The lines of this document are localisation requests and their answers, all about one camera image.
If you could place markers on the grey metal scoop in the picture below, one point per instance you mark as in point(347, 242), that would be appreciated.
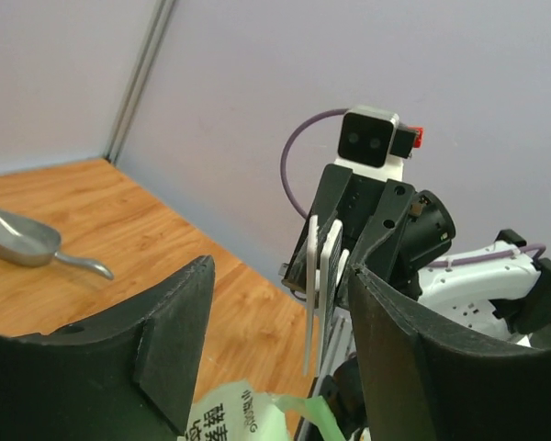
point(31, 243)

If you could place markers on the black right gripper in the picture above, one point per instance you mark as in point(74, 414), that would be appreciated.
point(374, 216)

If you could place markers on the piano pattern bag clip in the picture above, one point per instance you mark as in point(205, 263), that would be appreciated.
point(325, 260)

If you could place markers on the green litter bag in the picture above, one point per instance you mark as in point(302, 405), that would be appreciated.
point(235, 411)

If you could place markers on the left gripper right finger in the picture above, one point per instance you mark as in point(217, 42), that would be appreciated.
point(425, 377)

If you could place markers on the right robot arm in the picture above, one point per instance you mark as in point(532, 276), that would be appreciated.
point(502, 290)

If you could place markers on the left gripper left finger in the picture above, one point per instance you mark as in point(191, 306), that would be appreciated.
point(128, 372)

